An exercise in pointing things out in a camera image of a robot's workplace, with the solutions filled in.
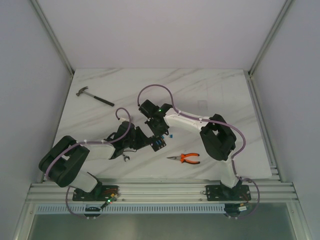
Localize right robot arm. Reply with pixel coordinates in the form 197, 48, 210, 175
138, 100, 240, 200

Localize claw hammer black handle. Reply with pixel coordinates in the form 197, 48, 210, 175
76, 86, 115, 107

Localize orange handled needle-nose pliers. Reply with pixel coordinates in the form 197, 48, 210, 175
167, 153, 201, 165

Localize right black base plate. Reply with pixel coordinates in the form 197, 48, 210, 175
204, 184, 252, 202

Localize aluminium mounting rail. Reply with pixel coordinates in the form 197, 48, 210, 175
26, 179, 298, 203

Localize aluminium frame post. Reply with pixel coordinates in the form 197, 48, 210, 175
248, 0, 295, 77
29, 0, 75, 77

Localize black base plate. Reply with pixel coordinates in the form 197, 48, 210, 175
204, 184, 252, 202
72, 185, 119, 202

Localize white slotted cable duct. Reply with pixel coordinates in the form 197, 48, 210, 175
35, 203, 226, 215

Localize clear plastic fuse box cover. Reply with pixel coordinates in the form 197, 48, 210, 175
197, 100, 208, 111

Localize left aluminium frame post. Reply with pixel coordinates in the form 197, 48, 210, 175
29, 0, 75, 77

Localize right aluminium frame post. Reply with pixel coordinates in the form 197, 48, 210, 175
248, 0, 295, 77

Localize left silver wrench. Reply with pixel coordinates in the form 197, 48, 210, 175
122, 154, 130, 162

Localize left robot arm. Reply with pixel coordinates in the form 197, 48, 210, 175
38, 121, 152, 201

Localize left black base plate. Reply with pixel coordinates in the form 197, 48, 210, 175
72, 185, 119, 202

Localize black fuse box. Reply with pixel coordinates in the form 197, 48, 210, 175
149, 136, 166, 152

